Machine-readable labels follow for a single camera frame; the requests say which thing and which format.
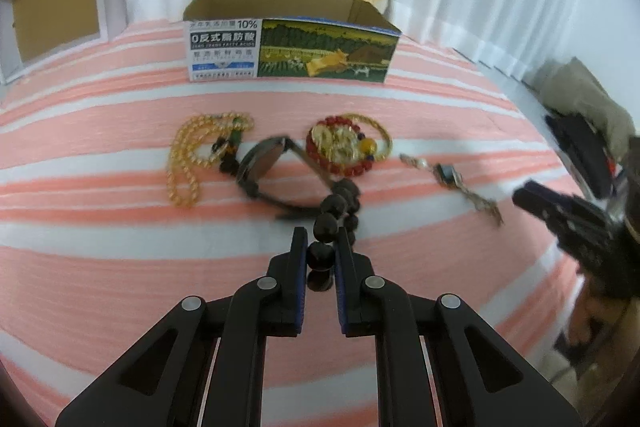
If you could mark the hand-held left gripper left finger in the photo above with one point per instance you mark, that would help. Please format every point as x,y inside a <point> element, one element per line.
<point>300,287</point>

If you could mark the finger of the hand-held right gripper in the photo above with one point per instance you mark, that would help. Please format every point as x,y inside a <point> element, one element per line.
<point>532,197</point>

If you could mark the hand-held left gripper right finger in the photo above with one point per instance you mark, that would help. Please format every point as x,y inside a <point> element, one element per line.
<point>342,287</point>

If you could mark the printed cardboard box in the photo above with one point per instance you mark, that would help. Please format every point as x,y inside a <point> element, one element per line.
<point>320,52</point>

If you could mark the beige cloth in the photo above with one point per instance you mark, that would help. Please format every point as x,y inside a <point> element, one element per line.
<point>585,97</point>

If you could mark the black sunglasses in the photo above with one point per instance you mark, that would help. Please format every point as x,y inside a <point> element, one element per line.
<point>260,162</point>

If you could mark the pink striped blanket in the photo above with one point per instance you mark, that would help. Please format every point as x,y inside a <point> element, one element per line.
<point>125,257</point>

